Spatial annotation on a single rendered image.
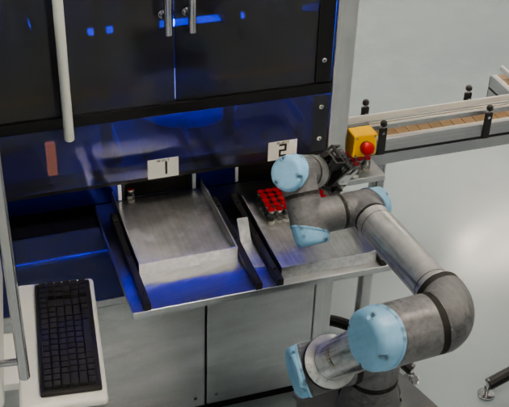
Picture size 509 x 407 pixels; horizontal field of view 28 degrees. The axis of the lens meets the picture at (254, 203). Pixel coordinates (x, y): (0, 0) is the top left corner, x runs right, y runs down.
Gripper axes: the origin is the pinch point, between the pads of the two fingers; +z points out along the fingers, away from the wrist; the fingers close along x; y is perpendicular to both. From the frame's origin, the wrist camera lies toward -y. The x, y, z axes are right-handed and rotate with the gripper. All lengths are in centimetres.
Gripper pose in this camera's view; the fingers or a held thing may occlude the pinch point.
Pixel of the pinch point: (339, 175)
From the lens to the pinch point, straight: 240.6
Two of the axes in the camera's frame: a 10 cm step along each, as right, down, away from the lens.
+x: -5.7, -7.9, 2.3
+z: 4.3, -0.5, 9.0
